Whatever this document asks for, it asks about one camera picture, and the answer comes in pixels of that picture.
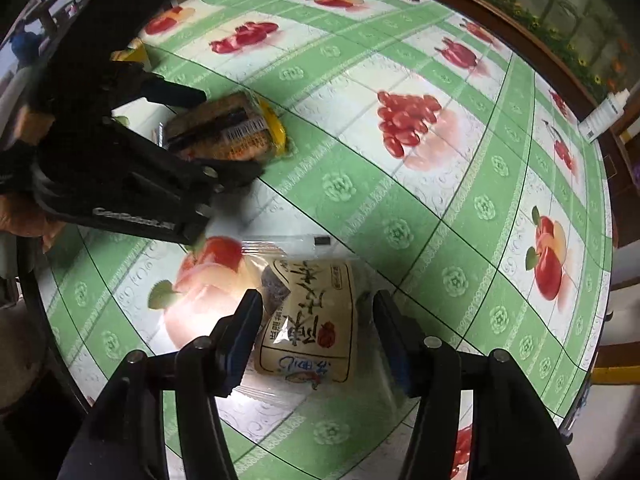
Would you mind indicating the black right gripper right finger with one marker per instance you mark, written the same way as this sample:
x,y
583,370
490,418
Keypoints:
x,y
476,412

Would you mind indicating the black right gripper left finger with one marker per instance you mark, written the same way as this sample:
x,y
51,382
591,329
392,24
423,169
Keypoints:
x,y
123,435

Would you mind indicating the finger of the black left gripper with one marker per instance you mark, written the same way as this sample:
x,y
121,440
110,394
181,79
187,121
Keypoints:
x,y
156,89
206,176

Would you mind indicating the brown cracker pack yellow edge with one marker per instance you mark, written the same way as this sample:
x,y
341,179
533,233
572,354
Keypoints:
x,y
239,127

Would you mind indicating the dark plum snack bag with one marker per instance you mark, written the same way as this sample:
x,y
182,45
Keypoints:
x,y
317,303

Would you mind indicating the person's left hand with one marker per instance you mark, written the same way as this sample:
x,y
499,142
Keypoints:
x,y
20,214

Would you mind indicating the person in blue jacket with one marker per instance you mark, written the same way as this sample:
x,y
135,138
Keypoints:
x,y
25,45

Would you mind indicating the green fruit pattern tablecloth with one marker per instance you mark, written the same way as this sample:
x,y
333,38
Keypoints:
x,y
421,149

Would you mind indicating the white spray bottle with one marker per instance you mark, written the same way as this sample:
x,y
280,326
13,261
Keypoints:
x,y
606,114

